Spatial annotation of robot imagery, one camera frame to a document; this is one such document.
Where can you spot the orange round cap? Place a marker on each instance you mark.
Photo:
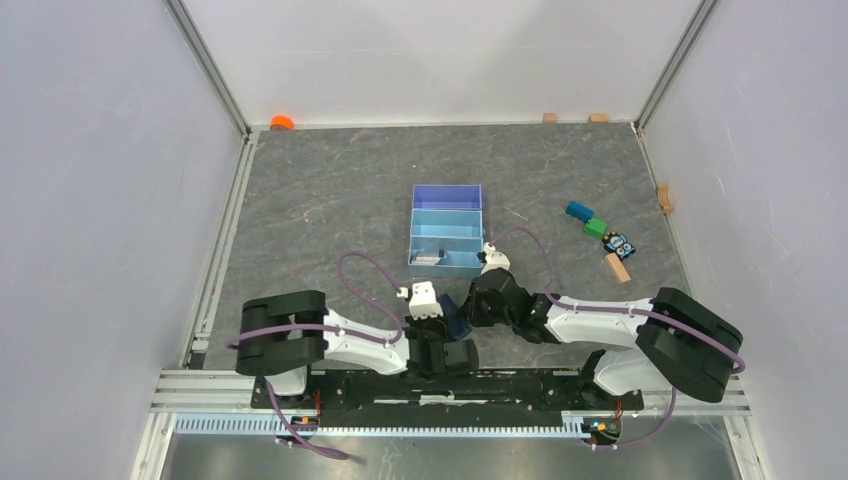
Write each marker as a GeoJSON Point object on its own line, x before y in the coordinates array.
{"type": "Point", "coordinates": [281, 122]}

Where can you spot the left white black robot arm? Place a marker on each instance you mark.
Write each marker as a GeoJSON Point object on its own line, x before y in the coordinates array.
{"type": "Point", "coordinates": [283, 335]}

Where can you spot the curved wooden piece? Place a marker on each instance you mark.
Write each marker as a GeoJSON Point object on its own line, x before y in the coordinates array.
{"type": "Point", "coordinates": [664, 199]}

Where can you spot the blue toy brick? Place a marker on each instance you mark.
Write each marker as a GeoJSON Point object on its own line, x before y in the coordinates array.
{"type": "Point", "coordinates": [579, 211]}

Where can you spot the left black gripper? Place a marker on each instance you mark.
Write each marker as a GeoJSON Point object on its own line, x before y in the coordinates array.
{"type": "Point", "coordinates": [438, 322]}

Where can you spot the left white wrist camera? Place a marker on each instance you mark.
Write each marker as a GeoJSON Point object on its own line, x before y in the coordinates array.
{"type": "Point", "coordinates": [423, 302]}

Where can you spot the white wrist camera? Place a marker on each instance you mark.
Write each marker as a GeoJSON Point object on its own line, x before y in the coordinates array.
{"type": "Point", "coordinates": [423, 302]}
{"type": "Point", "coordinates": [491, 259]}

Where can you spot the grey cards in tray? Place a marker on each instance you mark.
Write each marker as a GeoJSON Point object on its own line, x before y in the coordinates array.
{"type": "Point", "coordinates": [429, 257]}

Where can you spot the blue purple three-bin tray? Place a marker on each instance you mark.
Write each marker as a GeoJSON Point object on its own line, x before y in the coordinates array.
{"type": "Point", "coordinates": [449, 218]}

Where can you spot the black owl pattern block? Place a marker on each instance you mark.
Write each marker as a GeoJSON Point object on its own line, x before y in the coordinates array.
{"type": "Point", "coordinates": [618, 244]}

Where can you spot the green toy brick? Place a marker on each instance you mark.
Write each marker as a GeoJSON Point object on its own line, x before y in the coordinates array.
{"type": "Point", "coordinates": [595, 228]}

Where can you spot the wooden stick block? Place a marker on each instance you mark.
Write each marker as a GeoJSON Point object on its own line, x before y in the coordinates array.
{"type": "Point", "coordinates": [617, 267]}

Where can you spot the blue card holder wallet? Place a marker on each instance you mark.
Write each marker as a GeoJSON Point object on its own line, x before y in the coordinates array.
{"type": "Point", "coordinates": [456, 324]}

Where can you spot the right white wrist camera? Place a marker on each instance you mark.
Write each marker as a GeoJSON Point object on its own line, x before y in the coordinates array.
{"type": "Point", "coordinates": [491, 259]}

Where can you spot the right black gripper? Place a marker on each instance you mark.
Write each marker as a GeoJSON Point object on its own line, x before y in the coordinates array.
{"type": "Point", "coordinates": [472, 312]}

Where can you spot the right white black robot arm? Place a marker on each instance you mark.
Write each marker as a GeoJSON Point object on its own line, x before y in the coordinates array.
{"type": "Point", "coordinates": [669, 341]}

